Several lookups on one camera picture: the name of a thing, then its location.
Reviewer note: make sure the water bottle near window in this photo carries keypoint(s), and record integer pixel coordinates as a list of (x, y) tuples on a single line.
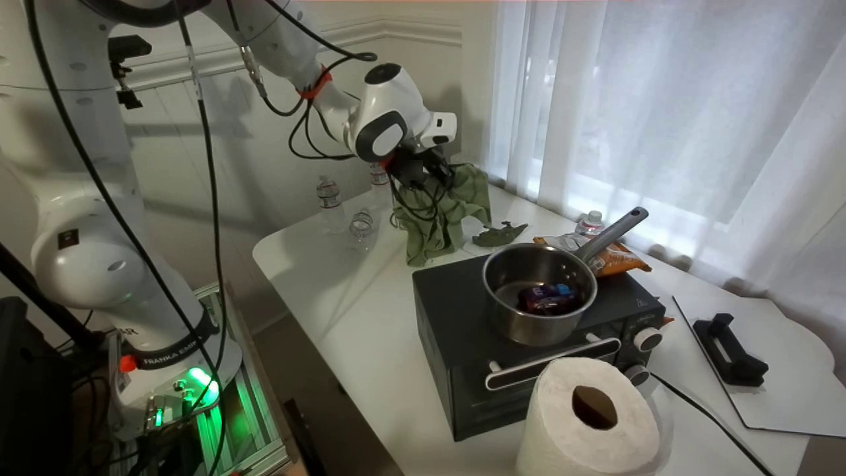
[(587, 224)]

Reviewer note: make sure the water bottle front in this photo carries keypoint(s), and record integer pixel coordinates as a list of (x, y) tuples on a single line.
[(364, 230)]

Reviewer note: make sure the white sheer curtain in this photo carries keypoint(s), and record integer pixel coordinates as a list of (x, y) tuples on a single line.
[(723, 116)]

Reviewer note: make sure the black phone holder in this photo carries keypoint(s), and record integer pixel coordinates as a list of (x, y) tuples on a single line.
[(729, 354)]

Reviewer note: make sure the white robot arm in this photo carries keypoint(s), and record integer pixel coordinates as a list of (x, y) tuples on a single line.
[(65, 137)]

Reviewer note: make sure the green cloth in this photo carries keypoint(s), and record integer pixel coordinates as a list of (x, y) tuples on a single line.
[(431, 214)]

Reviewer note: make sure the green toy dinosaur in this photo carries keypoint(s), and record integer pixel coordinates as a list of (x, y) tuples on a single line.
[(499, 236)]

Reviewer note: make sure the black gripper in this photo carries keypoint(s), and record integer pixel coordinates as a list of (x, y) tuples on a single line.
[(415, 168)]

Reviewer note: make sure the white paper towel roll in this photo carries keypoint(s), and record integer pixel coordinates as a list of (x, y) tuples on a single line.
[(585, 417)]

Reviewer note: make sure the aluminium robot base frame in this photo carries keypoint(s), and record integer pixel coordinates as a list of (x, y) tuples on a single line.
[(201, 427)]

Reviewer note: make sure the orange snack packet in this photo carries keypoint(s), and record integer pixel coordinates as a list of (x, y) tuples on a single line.
[(612, 259)]

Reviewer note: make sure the steel saucepan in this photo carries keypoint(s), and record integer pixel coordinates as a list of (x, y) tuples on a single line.
[(537, 292)]

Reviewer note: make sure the water bottle left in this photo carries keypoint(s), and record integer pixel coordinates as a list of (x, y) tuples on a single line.
[(329, 194)]

